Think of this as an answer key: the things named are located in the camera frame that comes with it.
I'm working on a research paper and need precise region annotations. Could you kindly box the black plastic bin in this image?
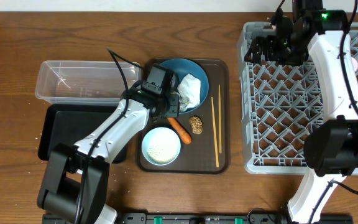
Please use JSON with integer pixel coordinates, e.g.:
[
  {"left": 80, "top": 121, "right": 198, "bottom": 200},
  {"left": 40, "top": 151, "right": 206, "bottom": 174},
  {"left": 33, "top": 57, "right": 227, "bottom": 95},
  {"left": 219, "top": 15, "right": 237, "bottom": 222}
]
[{"left": 38, "top": 104, "right": 116, "bottom": 161}]

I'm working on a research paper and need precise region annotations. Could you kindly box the grey dishwasher rack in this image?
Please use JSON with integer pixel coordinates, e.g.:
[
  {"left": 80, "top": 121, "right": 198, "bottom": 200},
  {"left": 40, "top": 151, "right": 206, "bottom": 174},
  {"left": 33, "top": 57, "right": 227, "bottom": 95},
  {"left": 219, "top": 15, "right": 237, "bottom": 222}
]
[{"left": 237, "top": 22, "right": 358, "bottom": 175}]

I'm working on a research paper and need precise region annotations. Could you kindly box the left wooden chopstick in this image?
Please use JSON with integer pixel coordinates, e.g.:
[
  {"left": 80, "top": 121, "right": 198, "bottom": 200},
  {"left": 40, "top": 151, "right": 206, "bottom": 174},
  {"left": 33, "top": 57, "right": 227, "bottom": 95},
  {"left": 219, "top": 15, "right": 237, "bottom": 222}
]
[{"left": 211, "top": 96, "right": 219, "bottom": 168}]

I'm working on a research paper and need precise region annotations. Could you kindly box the dark blue plate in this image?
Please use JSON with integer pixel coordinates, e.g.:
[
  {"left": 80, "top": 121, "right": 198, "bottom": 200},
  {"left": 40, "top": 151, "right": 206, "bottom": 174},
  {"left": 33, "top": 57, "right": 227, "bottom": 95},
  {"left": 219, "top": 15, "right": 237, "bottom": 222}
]
[{"left": 160, "top": 58, "right": 209, "bottom": 113}]

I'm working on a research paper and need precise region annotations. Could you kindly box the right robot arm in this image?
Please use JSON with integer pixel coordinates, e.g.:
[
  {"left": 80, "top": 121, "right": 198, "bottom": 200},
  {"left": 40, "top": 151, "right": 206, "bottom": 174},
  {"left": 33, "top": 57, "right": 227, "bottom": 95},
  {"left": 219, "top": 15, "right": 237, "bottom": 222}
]
[{"left": 244, "top": 1, "right": 358, "bottom": 223}]

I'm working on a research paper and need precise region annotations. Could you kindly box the light blue bowl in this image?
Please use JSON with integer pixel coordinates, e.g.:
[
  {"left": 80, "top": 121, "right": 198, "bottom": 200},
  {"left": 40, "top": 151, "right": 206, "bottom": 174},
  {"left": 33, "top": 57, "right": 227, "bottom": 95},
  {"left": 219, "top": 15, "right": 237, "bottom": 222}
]
[{"left": 141, "top": 127, "right": 181, "bottom": 166}]

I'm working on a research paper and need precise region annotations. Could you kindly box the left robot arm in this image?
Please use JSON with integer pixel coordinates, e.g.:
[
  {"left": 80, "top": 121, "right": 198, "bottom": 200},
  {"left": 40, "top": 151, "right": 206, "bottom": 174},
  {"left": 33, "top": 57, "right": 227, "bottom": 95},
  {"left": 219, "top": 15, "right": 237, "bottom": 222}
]
[{"left": 37, "top": 64, "right": 179, "bottom": 223}]

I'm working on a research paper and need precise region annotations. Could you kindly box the clear plastic bin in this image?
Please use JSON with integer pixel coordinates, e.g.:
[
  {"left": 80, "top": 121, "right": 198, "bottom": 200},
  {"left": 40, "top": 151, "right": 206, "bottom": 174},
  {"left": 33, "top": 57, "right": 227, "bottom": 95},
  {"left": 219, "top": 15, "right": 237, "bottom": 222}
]
[{"left": 35, "top": 60, "right": 142, "bottom": 106}]

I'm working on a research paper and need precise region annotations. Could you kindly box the pink plastic cup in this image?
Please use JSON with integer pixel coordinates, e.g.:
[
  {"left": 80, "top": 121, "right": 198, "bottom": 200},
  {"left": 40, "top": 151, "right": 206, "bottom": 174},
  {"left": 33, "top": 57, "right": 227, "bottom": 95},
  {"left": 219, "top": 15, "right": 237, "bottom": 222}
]
[{"left": 351, "top": 57, "right": 358, "bottom": 72}]

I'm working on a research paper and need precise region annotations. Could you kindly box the crumpled white napkin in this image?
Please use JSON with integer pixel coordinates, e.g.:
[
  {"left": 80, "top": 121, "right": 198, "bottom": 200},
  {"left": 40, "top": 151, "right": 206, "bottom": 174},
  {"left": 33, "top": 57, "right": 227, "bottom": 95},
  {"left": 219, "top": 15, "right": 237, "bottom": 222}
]
[{"left": 177, "top": 73, "right": 201, "bottom": 109}]

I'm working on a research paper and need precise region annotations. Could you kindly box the orange carrot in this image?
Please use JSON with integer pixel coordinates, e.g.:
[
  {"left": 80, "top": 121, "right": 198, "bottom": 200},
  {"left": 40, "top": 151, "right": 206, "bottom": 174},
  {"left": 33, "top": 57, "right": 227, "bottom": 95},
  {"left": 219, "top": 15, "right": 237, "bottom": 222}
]
[{"left": 167, "top": 117, "right": 192, "bottom": 144}]

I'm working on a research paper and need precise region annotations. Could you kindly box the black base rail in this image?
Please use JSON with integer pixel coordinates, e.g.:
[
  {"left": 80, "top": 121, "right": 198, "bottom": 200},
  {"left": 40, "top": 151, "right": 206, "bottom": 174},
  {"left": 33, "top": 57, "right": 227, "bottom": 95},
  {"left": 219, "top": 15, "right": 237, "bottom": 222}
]
[{"left": 42, "top": 213, "right": 354, "bottom": 224}]

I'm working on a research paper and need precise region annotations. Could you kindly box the yellow foil snack wrapper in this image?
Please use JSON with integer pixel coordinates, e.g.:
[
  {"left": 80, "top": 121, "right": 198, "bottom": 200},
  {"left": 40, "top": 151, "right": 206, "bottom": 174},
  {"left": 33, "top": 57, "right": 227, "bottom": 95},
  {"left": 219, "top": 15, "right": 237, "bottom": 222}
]
[{"left": 172, "top": 91, "right": 190, "bottom": 113}]

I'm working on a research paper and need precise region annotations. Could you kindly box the wooden chopstick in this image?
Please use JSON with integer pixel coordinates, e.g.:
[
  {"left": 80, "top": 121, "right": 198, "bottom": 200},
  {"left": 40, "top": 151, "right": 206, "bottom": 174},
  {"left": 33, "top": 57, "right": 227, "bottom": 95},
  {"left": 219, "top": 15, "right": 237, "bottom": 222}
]
[
  {"left": 218, "top": 84, "right": 223, "bottom": 153},
  {"left": 211, "top": 96, "right": 219, "bottom": 168}
]

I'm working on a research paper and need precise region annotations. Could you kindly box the brown walnut cookie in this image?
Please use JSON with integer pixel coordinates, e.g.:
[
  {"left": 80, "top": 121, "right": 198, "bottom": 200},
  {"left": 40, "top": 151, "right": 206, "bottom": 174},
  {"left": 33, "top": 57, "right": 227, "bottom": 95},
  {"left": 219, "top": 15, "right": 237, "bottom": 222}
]
[{"left": 189, "top": 116, "right": 203, "bottom": 134}]

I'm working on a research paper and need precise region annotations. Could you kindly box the brown serving tray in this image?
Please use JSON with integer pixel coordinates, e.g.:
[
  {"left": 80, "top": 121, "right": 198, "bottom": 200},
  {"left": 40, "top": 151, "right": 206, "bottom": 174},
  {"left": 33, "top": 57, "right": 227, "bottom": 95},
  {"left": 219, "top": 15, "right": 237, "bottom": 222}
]
[{"left": 136, "top": 59, "right": 230, "bottom": 174}]

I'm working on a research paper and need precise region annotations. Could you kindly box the right wooden chopstick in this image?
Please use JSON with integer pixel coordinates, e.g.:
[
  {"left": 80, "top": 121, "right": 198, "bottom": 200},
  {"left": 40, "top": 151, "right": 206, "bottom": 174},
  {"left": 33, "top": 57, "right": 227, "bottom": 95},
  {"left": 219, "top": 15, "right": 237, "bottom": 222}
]
[{"left": 218, "top": 84, "right": 223, "bottom": 153}]

